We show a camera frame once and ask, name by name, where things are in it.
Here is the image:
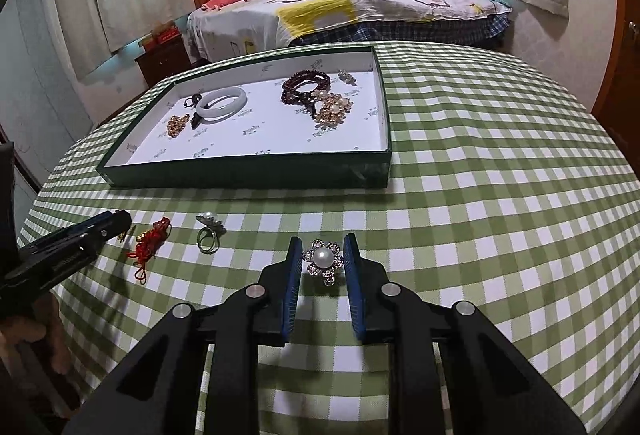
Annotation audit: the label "white jade bangle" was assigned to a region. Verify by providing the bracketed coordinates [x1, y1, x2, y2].
[195, 86, 250, 124]

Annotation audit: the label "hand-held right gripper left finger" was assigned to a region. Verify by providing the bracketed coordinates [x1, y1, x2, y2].
[62, 235, 306, 435]

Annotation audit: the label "dark wooden nightstand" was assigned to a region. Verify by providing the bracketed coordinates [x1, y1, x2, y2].
[135, 35, 194, 86]

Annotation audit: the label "red knotted cord ornament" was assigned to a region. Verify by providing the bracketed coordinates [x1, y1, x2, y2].
[127, 216, 172, 286]

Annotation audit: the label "pearl ring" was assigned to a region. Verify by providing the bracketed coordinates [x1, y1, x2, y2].
[195, 211, 227, 256]

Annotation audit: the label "brown wooden door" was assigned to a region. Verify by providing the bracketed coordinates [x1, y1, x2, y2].
[590, 0, 640, 132]

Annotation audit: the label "frosted glass wardrobe doors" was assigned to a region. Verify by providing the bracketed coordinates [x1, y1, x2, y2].
[0, 0, 96, 216]

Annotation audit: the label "black cord pendant necklace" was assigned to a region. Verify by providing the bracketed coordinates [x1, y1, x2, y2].
[182, 92, 209, 128]

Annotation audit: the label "green checkered tablecloth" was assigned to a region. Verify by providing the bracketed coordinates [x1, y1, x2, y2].
[17, 40, 637, 435]

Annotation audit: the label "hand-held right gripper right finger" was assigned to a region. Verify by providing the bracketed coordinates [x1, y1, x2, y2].
[342, 232, 589, 435]

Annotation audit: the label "blue plaid bed skirt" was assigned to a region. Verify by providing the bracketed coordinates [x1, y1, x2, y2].
[290, 12, 514, 51]

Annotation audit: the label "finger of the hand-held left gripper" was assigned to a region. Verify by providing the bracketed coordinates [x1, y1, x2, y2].
[17, 210, 133, 257]
[0, 236, 109, 304]

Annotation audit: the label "gold chain bracelet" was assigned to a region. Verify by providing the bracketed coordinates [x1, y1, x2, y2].
[165, 113, 191, 140]

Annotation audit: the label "large gold pearl brooch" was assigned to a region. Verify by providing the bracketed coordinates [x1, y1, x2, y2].
[311, 90, 355, 132]

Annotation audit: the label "person's left hand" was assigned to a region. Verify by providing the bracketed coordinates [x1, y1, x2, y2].
[0, 300, 69, 376]

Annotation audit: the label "patterned bedsheet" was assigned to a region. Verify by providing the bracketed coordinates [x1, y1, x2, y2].
[187, 0, 514, 61]

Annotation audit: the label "dark red bead bracelet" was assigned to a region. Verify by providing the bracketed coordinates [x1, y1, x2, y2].
[280, 70, 331, 114]

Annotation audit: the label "pearl flower brooch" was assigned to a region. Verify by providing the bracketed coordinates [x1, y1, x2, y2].
[301, 239, 344, 289]

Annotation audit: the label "green cardboard tray box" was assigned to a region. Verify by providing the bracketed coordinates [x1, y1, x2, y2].
[96, 46, 394, 190]

